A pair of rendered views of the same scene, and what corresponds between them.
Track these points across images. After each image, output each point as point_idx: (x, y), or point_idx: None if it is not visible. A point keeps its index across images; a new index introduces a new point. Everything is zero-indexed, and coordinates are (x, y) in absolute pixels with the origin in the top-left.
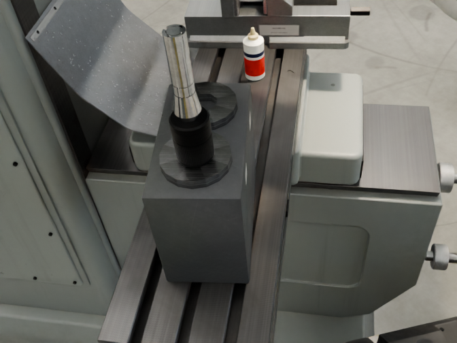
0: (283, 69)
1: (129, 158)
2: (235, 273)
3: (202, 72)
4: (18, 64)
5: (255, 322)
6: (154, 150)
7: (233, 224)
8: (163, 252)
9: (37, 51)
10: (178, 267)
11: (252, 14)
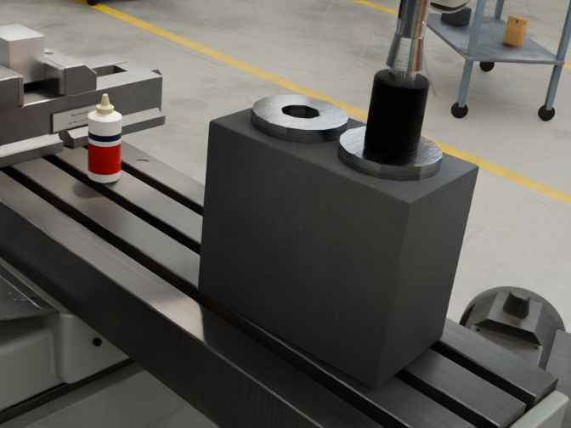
0: (128, 160)
1: None
2: (438, 320)
3: (25, 197)
4: None
5: (500, 359)
6: (330, 169)
7: (464, 217)
8: (394, 317)
9: None
10: (397, 345)
11: (42, 99)
